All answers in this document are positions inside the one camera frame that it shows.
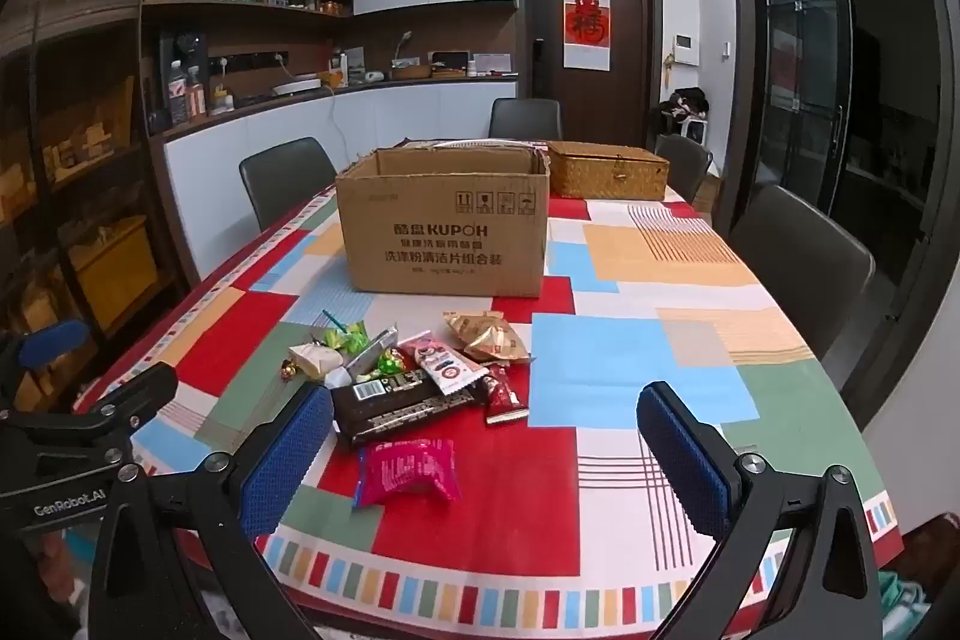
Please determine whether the white snack packet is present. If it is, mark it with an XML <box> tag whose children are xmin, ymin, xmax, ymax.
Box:
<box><xmin>289</xmin><ymin>342</ymin><xmax>346</xmax><ymax>380</ymax></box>

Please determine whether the dark brown chocolate packet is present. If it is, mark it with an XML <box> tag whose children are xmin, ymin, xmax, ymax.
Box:
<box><xmin>330</xmin><ymin>372</ymin><xmax>477</xmax><ymax>447</ymax></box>

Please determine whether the white base cabinet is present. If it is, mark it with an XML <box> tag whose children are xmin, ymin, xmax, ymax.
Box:
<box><xmin>161</xmin><ymin>77</ymin><xmax>518</xmax><ymax>281</ymax></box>

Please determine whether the brown cardboard box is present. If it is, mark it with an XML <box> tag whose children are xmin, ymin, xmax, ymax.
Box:
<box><xmin>335</xmin><ymin>139</ymin><xmax>552</xmax><ymax>298</ymax></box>

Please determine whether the pile of dark clothes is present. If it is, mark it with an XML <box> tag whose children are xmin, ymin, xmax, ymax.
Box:
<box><xmin>649</xmin><ymin>87</ymin><xmax>710</xmax><ymax>124</ymax></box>

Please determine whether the woven wicker basket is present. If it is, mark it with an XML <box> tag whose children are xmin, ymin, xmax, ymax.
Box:
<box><xmin>546</xmin><ymin>140</ymin><xmax>670</xmax><ymax>202</ymax></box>

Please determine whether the red white door hanging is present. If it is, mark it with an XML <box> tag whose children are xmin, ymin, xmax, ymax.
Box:
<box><xmin>562</xmin><ymin>0</ymin><xmax>611</xmax><ymax>70</ymax></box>

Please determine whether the colourful patchwork tablecloth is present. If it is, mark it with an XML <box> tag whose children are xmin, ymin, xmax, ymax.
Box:
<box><xmin>71</xmin><ymin>145</ymin><xmax>905</xmax><ymax>637</ymax></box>

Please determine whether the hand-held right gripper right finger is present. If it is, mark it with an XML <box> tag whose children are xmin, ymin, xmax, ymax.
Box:
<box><xmin>636</xmin><ymin>380</ymin><xmax>886</xmax><ymax>640</ymax></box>

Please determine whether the dark glass display cabinet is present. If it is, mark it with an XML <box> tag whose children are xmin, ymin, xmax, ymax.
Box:
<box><xmin>0</xmin><ymin>0</ymin><xmax>175</xmax><ymax>401</ymax></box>

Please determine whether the small red snack packet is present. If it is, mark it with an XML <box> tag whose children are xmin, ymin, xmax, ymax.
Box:
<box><xmin>480</xmin><ymin>362</ymin><xmax>530</xmax><ymax>426</ymax></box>

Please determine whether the green wrapped lollipop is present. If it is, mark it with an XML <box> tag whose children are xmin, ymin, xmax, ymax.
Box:
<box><xmin>311</xmin><ymin>310</ymin><xmax>370</xmax><ymax>356</ymax></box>

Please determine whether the pink snack packet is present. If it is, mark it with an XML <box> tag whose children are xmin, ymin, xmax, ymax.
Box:
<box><xmin>354</xmin><ymin>437</ymin><xmax>462</xmax><ymax>510</ymax></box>

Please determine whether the dark wooden door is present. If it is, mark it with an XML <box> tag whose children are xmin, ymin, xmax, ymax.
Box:
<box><xmin>523</xmin><ymin>0</ymin><xmax>657</xmax><ymax>145</ymax></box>

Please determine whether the pink lollipop packet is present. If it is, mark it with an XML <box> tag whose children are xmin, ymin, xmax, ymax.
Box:
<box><xmin>397</xmin><ymin>331</ymin><xmax>488</xmax><ymax>396</ymax></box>

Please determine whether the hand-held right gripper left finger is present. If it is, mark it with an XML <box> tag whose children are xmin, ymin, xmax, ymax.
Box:
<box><xmin>88</xmin><ymin>385</ymin><xmax>336</xmax><ymax>640</ymax></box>

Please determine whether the black framed glass door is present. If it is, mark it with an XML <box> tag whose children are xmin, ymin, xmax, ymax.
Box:
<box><xmin>731</xmin><ymin>0</ymin><xmax>960</xmax><ymax>401</ymax></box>

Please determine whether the grey dining chair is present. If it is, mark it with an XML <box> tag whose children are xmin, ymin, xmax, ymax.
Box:
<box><xmin>238</xmin><ymin>137</ymin><xmax>338</xmax><ymax>234</ymax></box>
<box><xmin>654</xmin><ymin>134</ymin><xmax>713</xmax><ymax>206</ymax></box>
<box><xmin>729</xmin><ymin>184</ymin><xmax>877</xmax><ymax>362</ymax></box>
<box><xmin>488</xmin><ymin>98</ymin><xmax>563</xmax><ymax>140</ymax></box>

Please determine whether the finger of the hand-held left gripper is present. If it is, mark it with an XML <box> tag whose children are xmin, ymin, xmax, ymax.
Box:
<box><xmin>0</xmin><ymin>319</ymin><xmax>92</xmax><ymax>390</ymax></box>
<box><xmin>71</xmin><ymin>362</ymin><xmax>179</xmax><ymax>444</ymax></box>

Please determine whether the beige brown snack packet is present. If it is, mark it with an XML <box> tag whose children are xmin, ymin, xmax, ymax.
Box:
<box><xmin>442</xmin><ymin>310</ymin><xmax>535</xmax><ymax>365</ymax></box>

